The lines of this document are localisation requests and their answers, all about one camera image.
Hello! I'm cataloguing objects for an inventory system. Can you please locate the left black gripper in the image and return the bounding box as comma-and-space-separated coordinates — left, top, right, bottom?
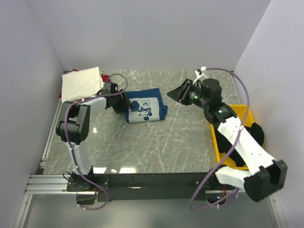
112, 90, 133, 114

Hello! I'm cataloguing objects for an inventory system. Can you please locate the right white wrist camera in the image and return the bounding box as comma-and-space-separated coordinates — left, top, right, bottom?
193, 66, 208, 84

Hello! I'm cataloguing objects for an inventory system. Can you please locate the folded white t shirt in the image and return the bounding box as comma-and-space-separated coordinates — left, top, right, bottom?
61, 66, 106, 103

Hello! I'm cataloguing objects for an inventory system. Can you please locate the blue t shirt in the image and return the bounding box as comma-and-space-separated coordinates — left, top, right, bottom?
125, 88, 168, 124

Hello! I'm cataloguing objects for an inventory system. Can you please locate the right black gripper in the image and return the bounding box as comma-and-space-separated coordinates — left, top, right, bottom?
167, 78, 209, 110

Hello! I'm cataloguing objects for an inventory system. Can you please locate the yellow plastic bin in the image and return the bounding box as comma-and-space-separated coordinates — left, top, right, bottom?
210, 104, 255, 171

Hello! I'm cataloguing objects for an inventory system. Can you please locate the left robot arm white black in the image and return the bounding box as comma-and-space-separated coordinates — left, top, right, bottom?
56, 82, 131, 191

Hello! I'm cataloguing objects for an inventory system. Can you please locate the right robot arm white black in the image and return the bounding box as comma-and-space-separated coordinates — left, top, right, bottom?
167, 78, 287, 202

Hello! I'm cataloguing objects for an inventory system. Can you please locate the aluminium frame rail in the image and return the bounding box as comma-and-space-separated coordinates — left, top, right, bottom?
13, 99, 61, 228

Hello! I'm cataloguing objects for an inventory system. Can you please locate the black t shirt in bin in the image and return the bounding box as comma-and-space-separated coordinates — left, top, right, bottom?
215, 123, 265, 167

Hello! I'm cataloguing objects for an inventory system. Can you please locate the black base beam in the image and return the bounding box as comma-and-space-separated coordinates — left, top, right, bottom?
66, 172, 207, 205

